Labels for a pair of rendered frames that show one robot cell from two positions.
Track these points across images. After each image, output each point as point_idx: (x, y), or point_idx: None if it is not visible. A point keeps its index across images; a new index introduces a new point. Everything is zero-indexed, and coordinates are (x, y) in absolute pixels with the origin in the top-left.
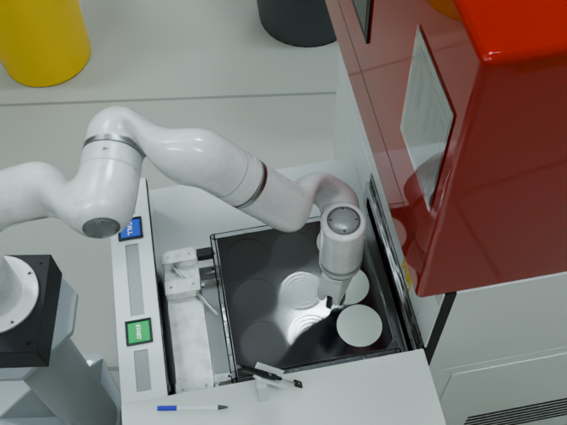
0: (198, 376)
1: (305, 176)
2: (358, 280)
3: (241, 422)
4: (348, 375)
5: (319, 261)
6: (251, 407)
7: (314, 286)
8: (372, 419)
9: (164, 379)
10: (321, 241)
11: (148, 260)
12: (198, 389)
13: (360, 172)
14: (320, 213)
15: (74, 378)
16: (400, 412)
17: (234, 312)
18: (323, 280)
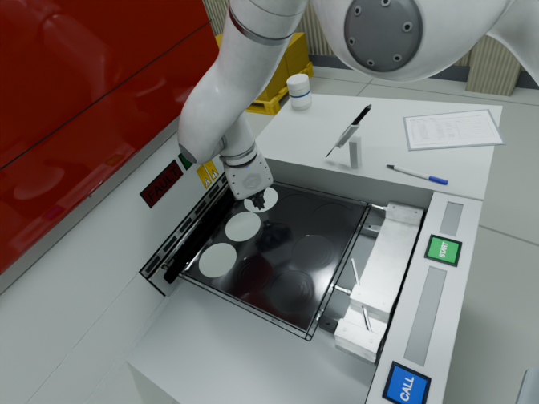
0: (395, 226)
1: (201, 92)
2: (233, 224)
3: (382, 156)
4: (294, 155)
5: (253, 152)
6: (370, 161)
7: (263, 236)
8: (301, 134)
9: (431, 203)
10: (241, 114)
11: (399, 325)
12: (401, 207)
13: (139, 321)
14: (201, 321)
15: None
16: (285, 132)
17: (336, 249)
18: (261, 154)
